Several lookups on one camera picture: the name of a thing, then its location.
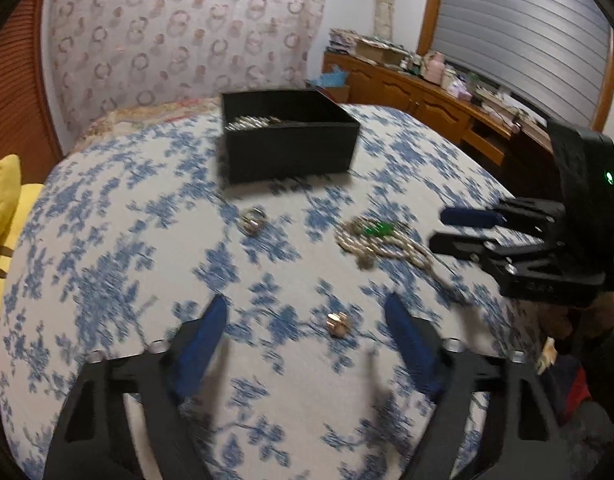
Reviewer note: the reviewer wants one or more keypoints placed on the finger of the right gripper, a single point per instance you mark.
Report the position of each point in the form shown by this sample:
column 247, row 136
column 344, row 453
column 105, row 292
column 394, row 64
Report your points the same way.
column 458, row 216
column 475, row 249

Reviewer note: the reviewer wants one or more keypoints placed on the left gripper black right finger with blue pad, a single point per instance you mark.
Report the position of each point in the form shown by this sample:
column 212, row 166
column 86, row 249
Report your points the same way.
column 520, row 437

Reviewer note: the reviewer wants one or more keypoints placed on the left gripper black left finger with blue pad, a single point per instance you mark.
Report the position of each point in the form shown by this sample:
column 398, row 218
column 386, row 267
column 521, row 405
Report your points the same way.
column 92, row 438

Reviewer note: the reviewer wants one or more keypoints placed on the black jewelry box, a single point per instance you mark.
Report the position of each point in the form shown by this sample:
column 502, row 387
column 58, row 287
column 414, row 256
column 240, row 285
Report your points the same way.
column 285, row 133

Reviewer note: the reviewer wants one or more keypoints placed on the green jade pendant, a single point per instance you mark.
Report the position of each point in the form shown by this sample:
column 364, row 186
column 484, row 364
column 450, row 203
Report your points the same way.
column 378, row 229

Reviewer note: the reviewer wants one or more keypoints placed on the wooden cabinet counter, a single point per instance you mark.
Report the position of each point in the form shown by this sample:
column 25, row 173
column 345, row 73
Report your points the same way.
column 461, row 123

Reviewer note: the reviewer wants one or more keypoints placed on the pink thermos jug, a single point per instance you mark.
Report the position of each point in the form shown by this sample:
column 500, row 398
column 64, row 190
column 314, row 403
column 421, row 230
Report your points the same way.
column 433, row 67

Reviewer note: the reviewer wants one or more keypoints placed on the blue tissue box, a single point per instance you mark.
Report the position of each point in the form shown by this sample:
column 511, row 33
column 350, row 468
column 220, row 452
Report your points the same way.
column 334, row 80

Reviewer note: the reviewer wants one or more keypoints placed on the cardboard box on counter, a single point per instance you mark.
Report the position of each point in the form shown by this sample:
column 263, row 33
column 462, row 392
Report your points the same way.
column 379, row 52

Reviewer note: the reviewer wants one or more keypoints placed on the grey window blind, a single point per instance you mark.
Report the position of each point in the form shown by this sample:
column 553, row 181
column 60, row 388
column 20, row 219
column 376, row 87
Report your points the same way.
column 551, row 53

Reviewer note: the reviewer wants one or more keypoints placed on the blue floral white blanket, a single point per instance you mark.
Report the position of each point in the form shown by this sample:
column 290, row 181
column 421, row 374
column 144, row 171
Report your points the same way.
column 134, row 235

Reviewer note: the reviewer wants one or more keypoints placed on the yellow pikachu plush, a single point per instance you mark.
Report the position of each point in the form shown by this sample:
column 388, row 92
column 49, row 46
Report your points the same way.
column 16, row 202

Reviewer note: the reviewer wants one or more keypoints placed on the wooden louvered door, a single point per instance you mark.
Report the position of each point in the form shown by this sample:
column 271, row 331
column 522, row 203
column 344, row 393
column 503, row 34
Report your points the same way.
column 26, row 125

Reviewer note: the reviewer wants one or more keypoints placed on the pink floral bed quilt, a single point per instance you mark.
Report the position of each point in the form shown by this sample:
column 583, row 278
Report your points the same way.
column 133, row 119

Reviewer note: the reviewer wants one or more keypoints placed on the pink patterned lace curtain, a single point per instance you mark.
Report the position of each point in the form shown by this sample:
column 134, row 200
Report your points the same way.
column 110, row 54

